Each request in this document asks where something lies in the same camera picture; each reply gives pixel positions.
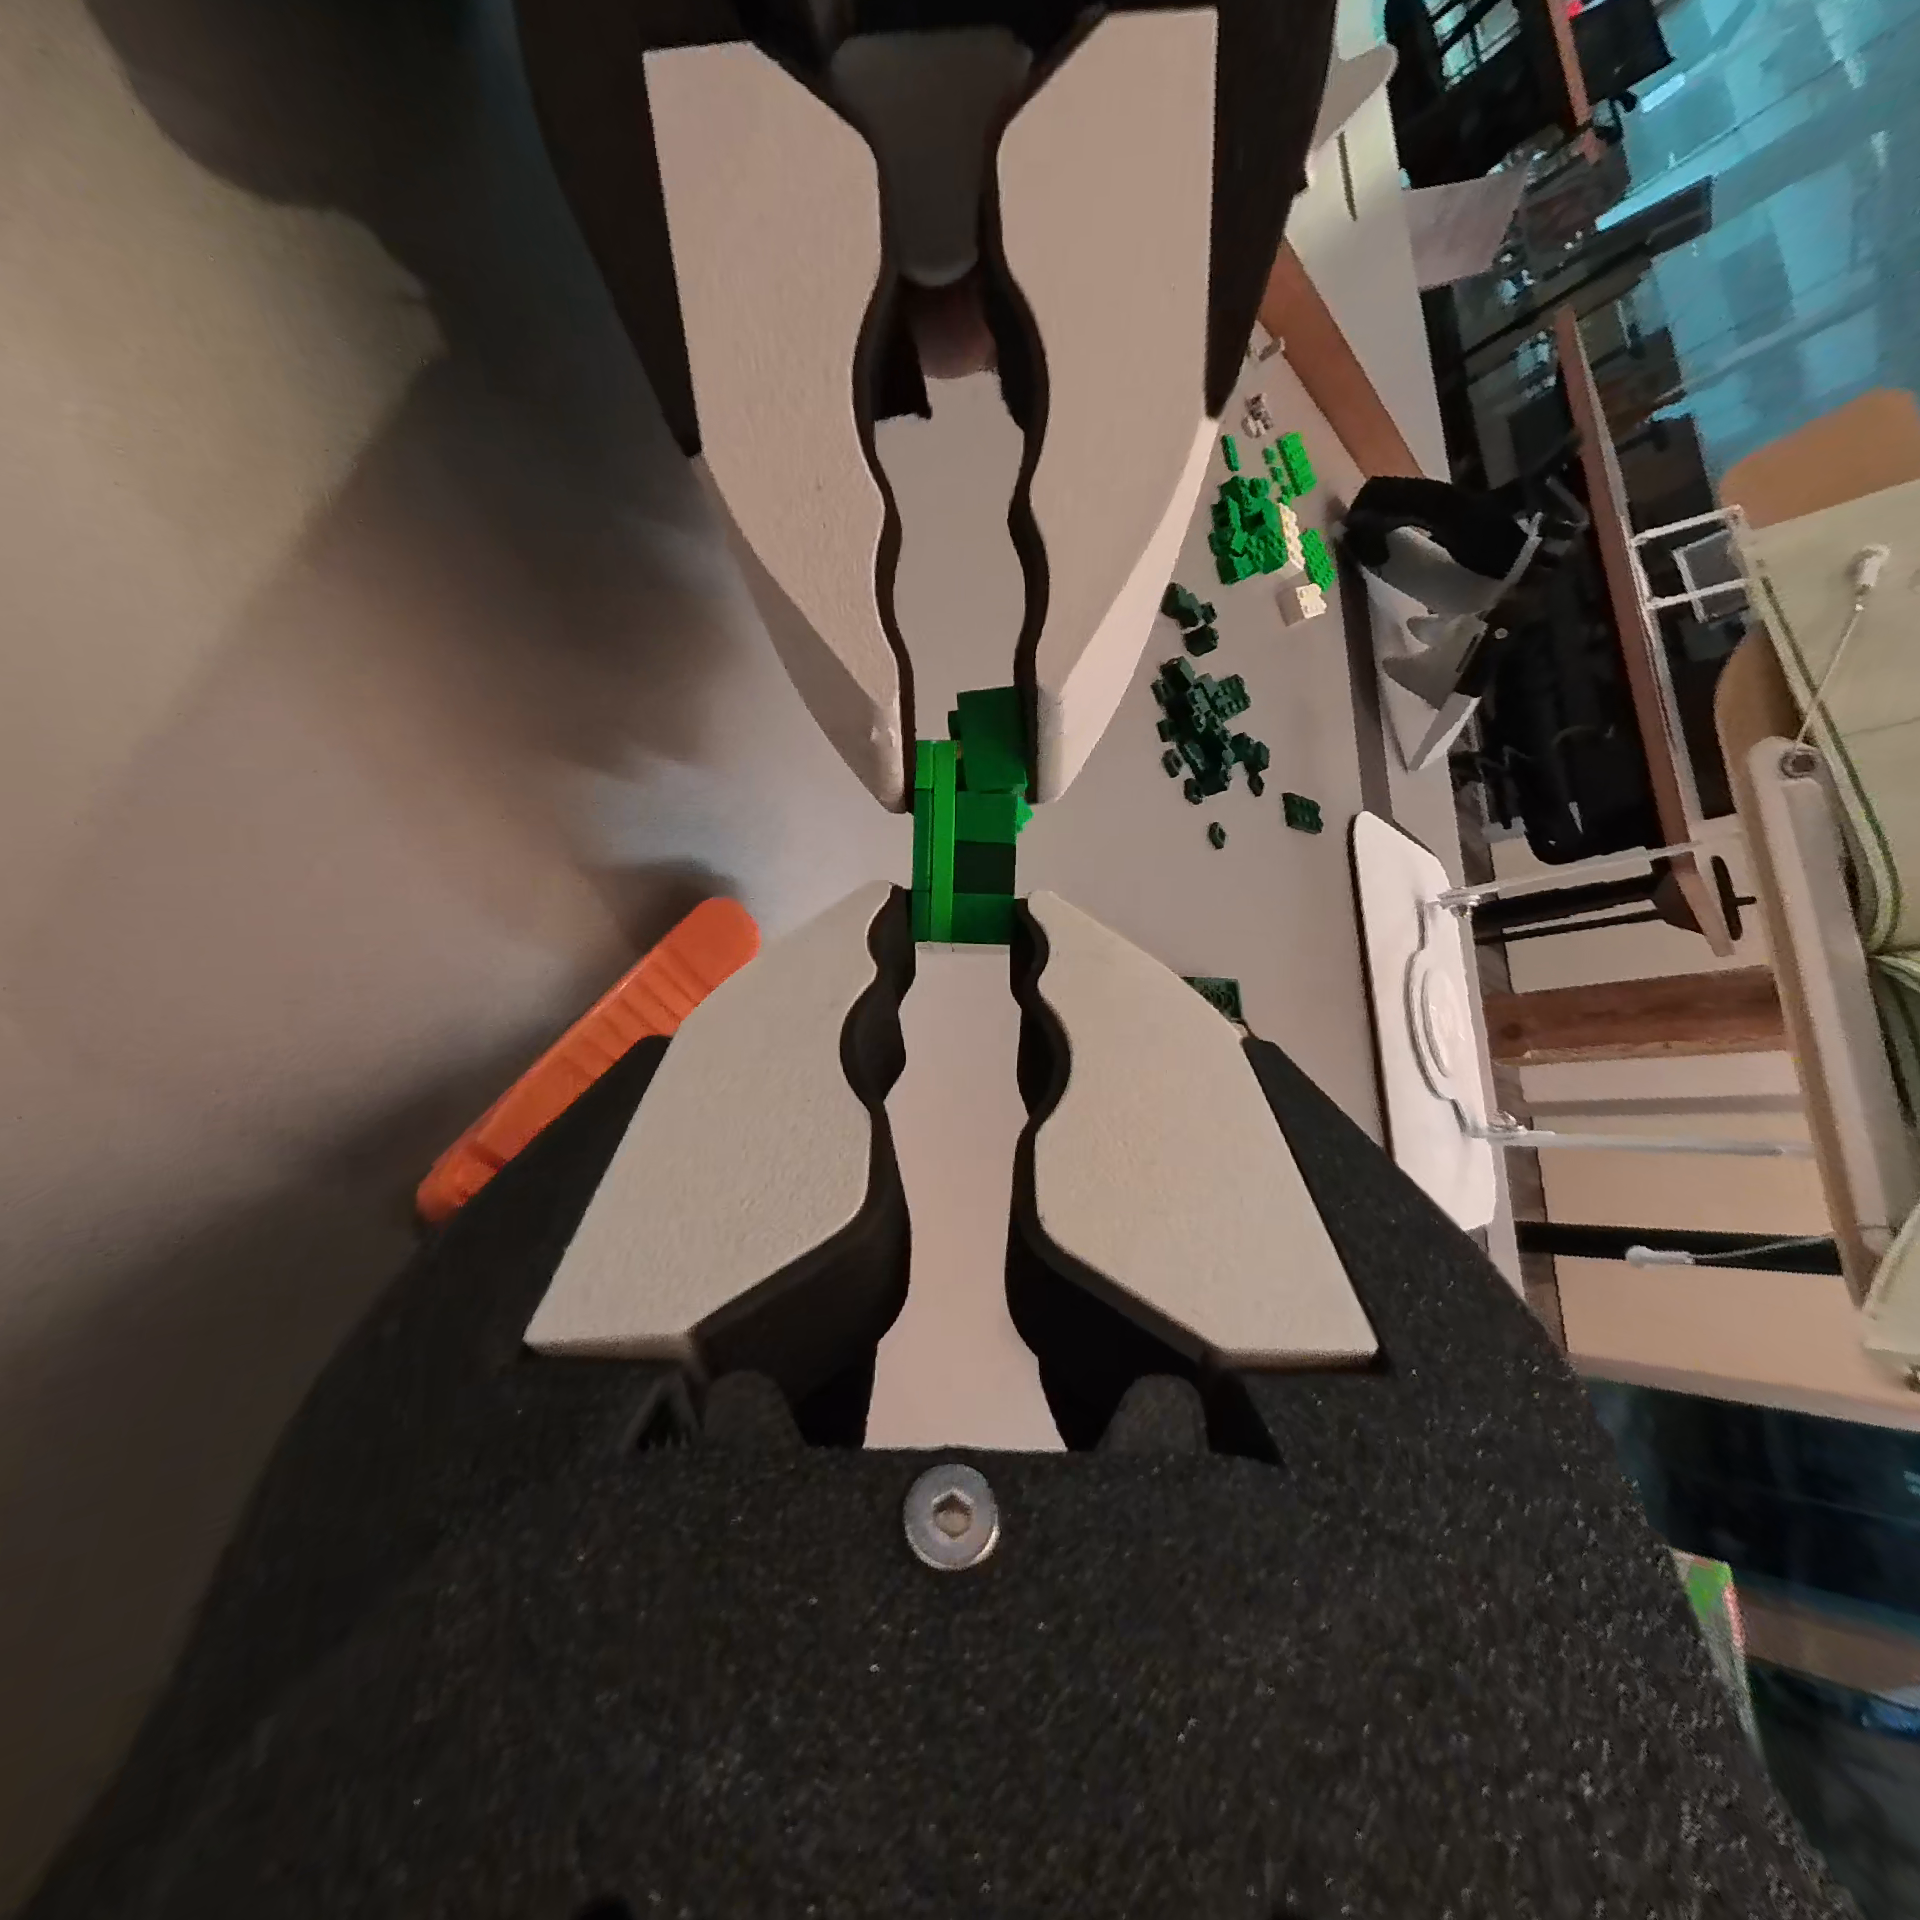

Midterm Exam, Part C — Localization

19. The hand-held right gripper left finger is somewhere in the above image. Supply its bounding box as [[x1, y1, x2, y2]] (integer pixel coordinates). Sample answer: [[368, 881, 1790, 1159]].
[[520, 881, 917, 1365]]

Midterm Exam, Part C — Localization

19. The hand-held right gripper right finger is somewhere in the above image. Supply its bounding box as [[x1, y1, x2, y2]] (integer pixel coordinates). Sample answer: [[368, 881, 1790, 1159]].
[[1006, 889, 1384, 1376]]

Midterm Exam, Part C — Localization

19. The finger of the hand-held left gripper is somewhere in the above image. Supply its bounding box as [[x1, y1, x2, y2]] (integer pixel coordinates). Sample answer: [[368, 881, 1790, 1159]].
[[988, 5, 1224, 802], [644, 41, 920, 815]]

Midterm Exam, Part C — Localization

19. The green and white lego assembly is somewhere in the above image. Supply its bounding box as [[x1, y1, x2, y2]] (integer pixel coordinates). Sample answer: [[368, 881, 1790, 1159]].
[[906, 685, 1038, 945]]

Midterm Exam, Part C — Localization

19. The pile of bright green lego pieces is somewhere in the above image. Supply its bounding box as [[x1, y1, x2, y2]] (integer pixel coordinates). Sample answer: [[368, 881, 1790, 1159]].
[[1206, 431, 1338, 592]]

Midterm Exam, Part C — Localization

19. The pile of dark green lego pieces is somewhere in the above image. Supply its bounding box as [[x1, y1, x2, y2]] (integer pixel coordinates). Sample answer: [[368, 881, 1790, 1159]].
[[1153, 585, 1277, 802]]

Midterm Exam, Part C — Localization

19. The green lego set box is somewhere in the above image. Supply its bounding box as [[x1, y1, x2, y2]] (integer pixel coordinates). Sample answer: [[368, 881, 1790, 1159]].
[[1677, 1556, 1761, 1762]]

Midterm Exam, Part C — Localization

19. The person's left hand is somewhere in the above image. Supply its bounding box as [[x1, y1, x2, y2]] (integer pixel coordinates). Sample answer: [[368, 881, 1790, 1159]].
[[916, 286, 997, 379]]

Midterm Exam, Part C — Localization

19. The orange brick separator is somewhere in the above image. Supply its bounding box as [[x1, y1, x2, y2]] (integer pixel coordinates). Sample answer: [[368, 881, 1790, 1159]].
[[417, 896, 763, 1224]]

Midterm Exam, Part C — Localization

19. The white book stand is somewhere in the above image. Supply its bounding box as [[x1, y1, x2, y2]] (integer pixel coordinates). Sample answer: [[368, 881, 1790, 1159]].
[[1350, 731, 1920, 1359]]

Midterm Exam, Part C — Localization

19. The loose grey finger plate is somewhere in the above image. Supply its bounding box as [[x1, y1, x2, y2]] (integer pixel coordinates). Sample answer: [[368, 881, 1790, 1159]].
[[1310, 36, 1401, 225]]

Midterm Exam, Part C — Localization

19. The black and white spare gripper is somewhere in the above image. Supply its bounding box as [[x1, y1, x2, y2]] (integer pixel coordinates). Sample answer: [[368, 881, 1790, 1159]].
[[1340, 475, 1593, 778]]

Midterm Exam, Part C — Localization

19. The wooden top office desk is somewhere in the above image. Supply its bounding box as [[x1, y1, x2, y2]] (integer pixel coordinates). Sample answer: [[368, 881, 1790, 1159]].
[[1553, 305, 1750, 964]]

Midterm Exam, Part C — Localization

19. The clear acrylic stand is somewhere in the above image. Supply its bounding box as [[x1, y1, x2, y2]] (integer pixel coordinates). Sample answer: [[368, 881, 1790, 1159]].
[[1627, 506, 1761, 621]]

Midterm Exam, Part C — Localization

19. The white page holder cord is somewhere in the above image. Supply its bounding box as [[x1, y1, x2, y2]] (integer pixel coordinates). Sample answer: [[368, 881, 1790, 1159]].
[[1627, 1234, 1847, 1276], [1770, 546, 1920, 964]]

